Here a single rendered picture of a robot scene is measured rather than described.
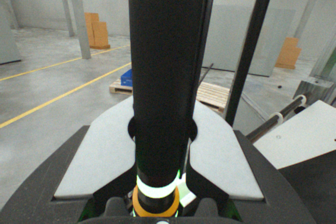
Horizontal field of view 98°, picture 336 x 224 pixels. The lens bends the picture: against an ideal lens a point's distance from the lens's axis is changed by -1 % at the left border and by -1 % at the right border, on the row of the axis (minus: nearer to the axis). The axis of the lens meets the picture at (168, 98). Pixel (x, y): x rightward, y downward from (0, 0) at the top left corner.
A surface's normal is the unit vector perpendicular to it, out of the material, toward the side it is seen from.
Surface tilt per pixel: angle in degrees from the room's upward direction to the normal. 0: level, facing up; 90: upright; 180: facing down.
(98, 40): 90
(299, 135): 50
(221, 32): 90
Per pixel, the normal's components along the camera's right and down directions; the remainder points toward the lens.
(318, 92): -0.81, 0.23
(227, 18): -0.27, 0.44
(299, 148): -0.72, -0.60
